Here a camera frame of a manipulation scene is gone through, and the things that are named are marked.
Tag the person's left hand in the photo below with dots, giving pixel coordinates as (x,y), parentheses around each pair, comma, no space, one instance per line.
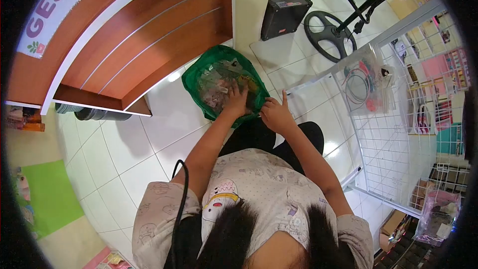
(235,104)

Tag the person's right hand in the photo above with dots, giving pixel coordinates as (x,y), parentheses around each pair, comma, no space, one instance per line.
(278,115)

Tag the person's left fingers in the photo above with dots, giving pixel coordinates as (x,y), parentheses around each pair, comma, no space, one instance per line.
(238,90)

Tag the person's right fingers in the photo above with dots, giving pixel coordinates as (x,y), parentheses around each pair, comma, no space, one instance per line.
(269,105)

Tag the person's right thumb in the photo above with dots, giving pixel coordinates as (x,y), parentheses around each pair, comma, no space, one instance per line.
(284,98)

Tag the green plastic bag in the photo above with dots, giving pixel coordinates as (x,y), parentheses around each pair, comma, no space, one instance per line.
(194,78)

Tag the pile of small packets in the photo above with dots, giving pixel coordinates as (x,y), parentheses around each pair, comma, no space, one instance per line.
(218,82)

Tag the person's legs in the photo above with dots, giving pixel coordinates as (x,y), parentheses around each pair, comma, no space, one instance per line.
(254,136)

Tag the black standing fan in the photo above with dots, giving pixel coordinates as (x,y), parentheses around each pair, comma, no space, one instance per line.
(328,33)

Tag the black box speaker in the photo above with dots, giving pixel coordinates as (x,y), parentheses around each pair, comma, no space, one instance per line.
(285,9)

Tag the person's body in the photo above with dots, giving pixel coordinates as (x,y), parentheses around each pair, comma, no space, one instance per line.
(257,201)

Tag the brown wooden counter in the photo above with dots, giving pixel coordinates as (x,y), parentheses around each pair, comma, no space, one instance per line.
(142,33)

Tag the black round bin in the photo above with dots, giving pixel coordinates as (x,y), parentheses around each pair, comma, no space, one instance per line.
(101,114)

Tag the brown cardboard box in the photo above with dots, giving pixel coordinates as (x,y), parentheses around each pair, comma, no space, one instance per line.
(392,228)

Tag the clear bag with pink goods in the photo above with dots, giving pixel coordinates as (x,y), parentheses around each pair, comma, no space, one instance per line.
(438,213)

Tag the white banner with purple letters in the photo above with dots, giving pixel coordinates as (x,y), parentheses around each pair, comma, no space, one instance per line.
(52,5)

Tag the pink tray of packets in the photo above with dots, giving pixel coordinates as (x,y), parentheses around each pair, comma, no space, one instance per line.
(112,259)

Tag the green floor mat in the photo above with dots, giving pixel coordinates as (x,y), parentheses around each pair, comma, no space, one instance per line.
(50,194)

